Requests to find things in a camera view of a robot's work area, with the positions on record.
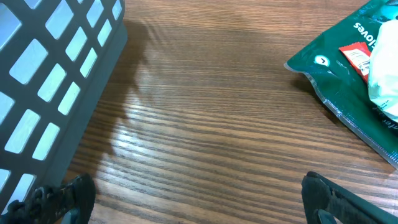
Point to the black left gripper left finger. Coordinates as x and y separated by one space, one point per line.
72 202

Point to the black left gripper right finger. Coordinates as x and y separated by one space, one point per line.
326 202

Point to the green 3M gloves bag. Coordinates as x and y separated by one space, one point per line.
337 83

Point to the grey plastic basket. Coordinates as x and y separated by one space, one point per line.
56 59

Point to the red stick packet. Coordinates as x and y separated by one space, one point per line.
358 56

